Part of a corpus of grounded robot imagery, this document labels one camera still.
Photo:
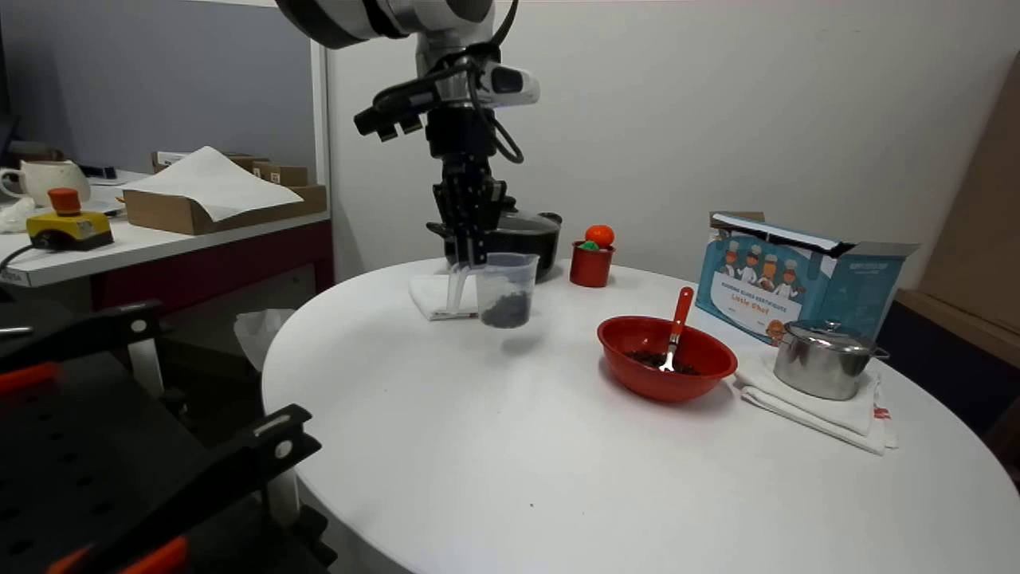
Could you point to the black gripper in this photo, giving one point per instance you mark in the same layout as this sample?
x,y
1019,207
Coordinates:
x,y
467,160

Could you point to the clear plastic measuring jug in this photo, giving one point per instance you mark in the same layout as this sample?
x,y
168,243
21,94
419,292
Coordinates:
x,y
509,304

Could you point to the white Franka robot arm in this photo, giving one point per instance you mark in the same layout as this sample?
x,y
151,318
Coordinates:
x,y
351,18

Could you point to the red bowl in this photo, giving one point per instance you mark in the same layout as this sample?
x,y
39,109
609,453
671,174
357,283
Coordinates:
x,y
640,367

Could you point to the black cooking pot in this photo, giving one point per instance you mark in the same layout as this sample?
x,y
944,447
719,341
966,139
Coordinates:
x,y
537,250

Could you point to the small red cup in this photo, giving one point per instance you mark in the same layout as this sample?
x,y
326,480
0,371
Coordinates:
x,y
590,270

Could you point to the orange toy ball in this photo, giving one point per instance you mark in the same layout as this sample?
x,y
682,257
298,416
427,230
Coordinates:
x,y
600,233

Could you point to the desk with red-brown panel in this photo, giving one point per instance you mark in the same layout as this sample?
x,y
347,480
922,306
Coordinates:
x,y
212,266

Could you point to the open brown cardboard box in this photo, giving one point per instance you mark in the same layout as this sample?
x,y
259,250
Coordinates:
x,y
170,219

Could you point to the blue printed cardboard box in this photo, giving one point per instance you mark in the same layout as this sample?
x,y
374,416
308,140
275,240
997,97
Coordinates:
x,y
799,287

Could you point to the small steel pot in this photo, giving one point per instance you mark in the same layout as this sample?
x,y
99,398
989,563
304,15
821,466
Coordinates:
x,y
825,363

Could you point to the white paper napkin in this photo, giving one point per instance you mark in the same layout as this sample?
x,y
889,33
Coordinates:
x,y
817,416

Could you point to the yellow emergency stop button box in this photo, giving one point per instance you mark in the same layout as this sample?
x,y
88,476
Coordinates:
x,y
68,228

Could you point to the large brown cardboard sheet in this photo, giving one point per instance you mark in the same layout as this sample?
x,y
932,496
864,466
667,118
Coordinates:
x,y
982,233

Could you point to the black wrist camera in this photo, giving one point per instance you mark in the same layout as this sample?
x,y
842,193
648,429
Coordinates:
x,y
393,109

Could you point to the black metal stand frame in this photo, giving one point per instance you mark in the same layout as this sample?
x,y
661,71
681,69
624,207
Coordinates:
x,y
106,466

